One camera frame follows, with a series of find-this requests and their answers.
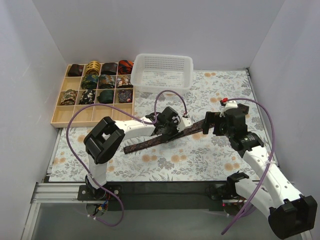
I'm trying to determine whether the brown paisley patterned tie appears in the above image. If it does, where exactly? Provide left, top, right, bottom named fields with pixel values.
left=123, top=103, right=250, bottom=155

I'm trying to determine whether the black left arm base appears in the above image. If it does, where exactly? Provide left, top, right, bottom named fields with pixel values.
left=76, top=184, right=122, bottom=217

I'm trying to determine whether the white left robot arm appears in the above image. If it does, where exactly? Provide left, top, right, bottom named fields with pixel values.
left=84, top=107, right=182, bottom=200

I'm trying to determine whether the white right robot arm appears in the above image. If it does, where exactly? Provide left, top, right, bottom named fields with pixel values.
left=202, top=108, right=318, bottom=240

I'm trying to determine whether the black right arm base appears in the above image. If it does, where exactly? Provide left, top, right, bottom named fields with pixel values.
left=205, top=184, right=247, bottom=217

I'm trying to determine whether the rolled navy paisley rose tie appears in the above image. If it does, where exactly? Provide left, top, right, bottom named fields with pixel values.
left=117, top=89, right=133, bottom=104

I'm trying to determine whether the white plastic mesh basket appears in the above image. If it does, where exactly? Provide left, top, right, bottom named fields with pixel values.
left=130, top=53, right=194, bottom=95

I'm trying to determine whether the rolled pink floral dark tie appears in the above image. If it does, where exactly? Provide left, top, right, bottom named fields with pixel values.
left=116, top=75, right=133, bottom=89

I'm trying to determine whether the rolled dark green tie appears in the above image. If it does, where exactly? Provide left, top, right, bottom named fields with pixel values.
left=97, top=89, right=115, bottom=104

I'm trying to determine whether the rolled orange black tie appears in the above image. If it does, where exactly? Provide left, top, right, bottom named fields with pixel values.
left=118, top=60, right=134, bottom=75

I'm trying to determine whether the wooden compartment tray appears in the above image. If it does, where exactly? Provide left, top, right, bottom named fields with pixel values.
left=50, top=63, right=131, bottom=128

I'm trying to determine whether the rolled dark grey tie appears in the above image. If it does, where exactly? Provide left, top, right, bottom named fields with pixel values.
left=101, top=62, right=118, bottom=75

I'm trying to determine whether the rolled black white floral tie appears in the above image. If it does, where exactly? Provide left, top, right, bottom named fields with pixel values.
left=79, top=89, right=96, bottom=105

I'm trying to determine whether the rolled navy yellow leaf tie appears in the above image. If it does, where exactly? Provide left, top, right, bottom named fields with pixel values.
left=81, top=74, right=99, bottom=90

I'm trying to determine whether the rolled yellow black tie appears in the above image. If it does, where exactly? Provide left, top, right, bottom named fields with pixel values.
left=85, top=61, right=101, bottom=75

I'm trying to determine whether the rolled green camouflage floral tie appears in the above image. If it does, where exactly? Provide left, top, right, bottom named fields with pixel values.
left=60, top=89, right=77, bottom=106

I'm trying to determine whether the rolled dark maroon tie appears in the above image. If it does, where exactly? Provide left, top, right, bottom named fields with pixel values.
left=67, top=64, right=84, bottom=77

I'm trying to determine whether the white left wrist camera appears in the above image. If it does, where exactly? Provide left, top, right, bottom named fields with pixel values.
left=177, top=116, right=193, bottom=132

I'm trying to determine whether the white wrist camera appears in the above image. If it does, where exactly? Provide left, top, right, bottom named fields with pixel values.
left=177, top=116, right=193, bottom=132
left=219, top=98, right=238, bottom=118

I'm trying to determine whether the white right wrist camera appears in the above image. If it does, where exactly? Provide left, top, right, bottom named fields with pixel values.
left=219, top=98, right=238, bottom=118

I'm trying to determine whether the aluminium frame rail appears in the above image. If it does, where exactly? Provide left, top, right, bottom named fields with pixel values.
left=22, top=181, right=311, bottom=240

